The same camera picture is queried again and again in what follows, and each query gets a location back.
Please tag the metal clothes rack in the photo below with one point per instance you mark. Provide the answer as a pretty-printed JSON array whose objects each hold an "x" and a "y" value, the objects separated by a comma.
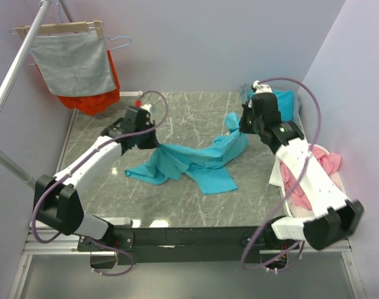
[{"x": 9, "y": 81}]

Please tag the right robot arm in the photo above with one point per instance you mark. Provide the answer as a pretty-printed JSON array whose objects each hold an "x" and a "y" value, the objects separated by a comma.
[{"x": 335, "y": 217}]

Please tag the white laundry basket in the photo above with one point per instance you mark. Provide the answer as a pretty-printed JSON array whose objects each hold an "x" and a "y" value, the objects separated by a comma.
[{"x": 326, "y": 193}]

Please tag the aluminium rail frame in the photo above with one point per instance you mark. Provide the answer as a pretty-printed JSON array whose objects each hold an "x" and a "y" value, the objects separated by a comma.
[{"x": 67, "y": 245}]

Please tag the folded turquoise t shirt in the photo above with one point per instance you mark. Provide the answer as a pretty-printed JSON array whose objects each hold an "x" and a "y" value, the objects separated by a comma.
[{"x": 270, "y": 106}]

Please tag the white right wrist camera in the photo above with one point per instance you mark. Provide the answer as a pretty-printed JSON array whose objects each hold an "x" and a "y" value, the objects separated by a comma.
[{"x": 259, "y": 87}]

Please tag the orange hanging garment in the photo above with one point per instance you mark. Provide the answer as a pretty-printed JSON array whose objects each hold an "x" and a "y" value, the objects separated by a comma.
[{"x": 89, "y": 99}]

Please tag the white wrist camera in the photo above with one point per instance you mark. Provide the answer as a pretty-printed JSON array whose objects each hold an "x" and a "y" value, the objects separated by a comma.
[
  {"x": 146, "y": 106},
  {"x": 259, "y": 87}
]

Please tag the turquoise t shirt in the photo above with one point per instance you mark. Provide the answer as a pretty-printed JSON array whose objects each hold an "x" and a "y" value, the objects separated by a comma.
[
  {"x": 206, "y": 167},
  {"x": 270, "y": 106}
]

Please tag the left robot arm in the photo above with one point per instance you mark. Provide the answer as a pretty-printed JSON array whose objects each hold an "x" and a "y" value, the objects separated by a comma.
[{"x": 57, "y": 198}]

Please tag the pink t shirt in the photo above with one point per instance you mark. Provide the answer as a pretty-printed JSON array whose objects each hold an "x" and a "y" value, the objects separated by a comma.
[{"x": 330, "y": 163}]

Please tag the grey hanging cloth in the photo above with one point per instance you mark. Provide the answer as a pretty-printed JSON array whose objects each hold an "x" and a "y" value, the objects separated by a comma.
[{"x": 49, "y": 45}]

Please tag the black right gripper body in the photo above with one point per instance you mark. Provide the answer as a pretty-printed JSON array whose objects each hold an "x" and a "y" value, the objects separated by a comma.
[{"x": 248, "y": 123}]

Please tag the white rack foot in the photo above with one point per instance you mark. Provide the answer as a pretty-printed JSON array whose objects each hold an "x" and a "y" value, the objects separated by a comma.
[{"x": 136, "y": 94}]

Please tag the black base beam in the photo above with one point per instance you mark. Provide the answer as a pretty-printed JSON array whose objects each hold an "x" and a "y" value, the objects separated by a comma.
[{"x": 190, "y": 244}]

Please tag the wooden clip hanger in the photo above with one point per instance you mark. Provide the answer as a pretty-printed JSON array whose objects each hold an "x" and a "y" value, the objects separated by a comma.
[{"x": 71, "y": 28}]

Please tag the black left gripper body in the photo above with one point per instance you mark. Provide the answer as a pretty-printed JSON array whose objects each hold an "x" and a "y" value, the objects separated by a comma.
[{"x": 149, "y": 124}]

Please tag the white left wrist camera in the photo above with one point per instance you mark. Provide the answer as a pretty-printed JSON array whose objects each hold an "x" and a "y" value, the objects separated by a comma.
[{"x": 146, "y": 106}]

